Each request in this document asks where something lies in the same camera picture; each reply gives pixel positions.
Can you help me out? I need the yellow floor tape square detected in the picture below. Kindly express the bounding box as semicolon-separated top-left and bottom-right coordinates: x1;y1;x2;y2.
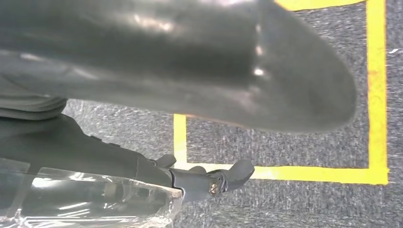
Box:
173;0;389;185

